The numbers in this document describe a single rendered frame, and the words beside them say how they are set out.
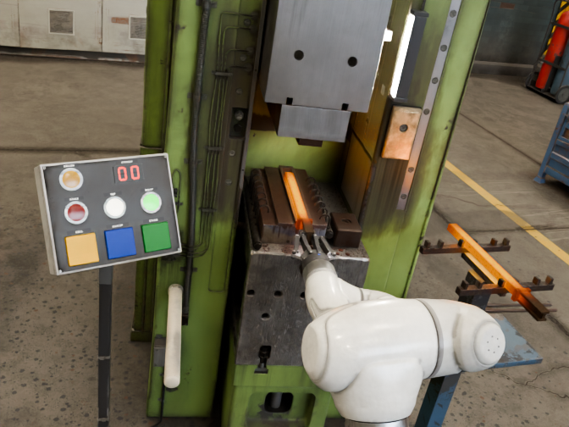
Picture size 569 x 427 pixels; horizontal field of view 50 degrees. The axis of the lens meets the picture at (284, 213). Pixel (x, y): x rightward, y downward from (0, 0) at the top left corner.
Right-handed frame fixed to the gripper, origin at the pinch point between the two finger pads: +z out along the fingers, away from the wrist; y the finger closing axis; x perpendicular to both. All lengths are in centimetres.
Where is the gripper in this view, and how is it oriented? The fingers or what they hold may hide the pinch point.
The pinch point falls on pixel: (306, 230)
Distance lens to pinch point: 183.5
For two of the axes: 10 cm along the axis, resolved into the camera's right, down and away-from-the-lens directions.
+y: 9.8, 0.7, 1.9
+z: -1.3, -5.1, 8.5
